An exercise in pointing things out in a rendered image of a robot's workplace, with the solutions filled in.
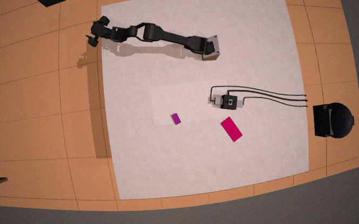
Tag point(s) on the purple rectangular block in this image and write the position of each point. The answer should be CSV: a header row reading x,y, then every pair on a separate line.
x,y
176,118

